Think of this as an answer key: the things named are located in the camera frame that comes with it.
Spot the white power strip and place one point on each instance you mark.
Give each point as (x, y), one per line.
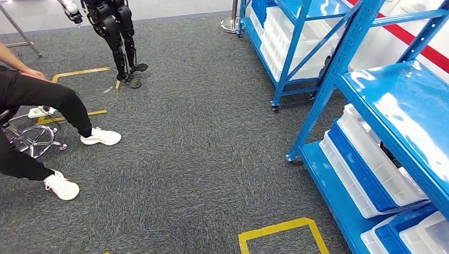
(38, 112)

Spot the person's left forearm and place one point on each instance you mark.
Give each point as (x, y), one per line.
(14, 57)

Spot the yellow floor tape square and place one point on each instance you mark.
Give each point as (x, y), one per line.
(80, 72)
(277, 228)

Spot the chrome belt stanchion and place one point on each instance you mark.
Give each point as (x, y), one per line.
(231, 22)

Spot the person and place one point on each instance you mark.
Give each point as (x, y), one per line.
(42, 98)

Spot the black humanoid robot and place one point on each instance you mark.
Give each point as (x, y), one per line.
(112, 28)

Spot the black caster wheel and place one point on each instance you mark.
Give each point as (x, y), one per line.
(274, 108)
(311, 97)

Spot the blue metal shelf rack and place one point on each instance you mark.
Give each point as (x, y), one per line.
(396, 91)
(291, 52)

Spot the blue plastic crate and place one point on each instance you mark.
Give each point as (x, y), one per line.
(389, 238)
(361, 175)
(261, 8)

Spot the person's left hand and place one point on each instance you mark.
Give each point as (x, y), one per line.
(33, 74)

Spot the chrome swivel stool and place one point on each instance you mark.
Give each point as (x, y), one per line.
(33, 138)

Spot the white vehicle with red stripe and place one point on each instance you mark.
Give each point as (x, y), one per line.
(382, 52)

